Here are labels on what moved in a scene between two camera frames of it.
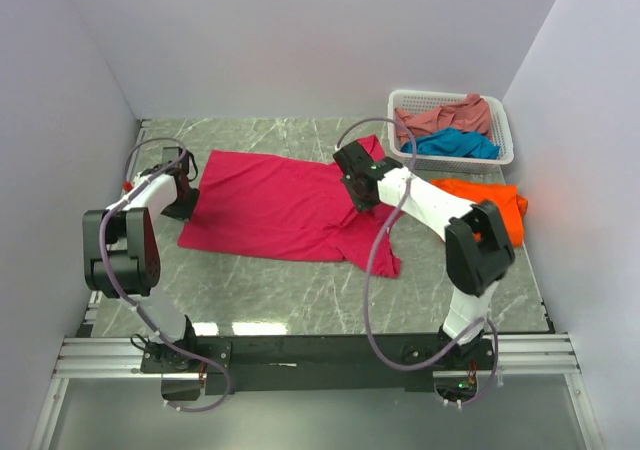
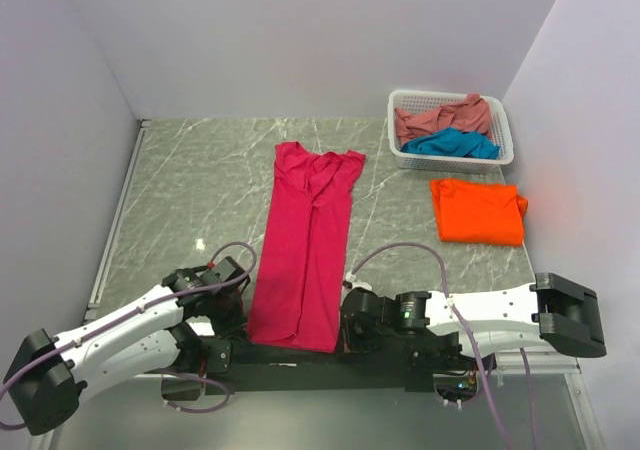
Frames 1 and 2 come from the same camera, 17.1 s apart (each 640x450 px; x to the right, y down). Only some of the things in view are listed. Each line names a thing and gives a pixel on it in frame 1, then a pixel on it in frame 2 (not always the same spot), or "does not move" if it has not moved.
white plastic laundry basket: [418, 100] does not move
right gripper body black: [359, 203] -> [361, 339]
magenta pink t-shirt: [288, 207] -> [297, 299]
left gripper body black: [183, 208] -> [227, 316]
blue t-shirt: [455, 142] does not move
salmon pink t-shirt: [471, 112] does not move
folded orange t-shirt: [512, 206] does not move
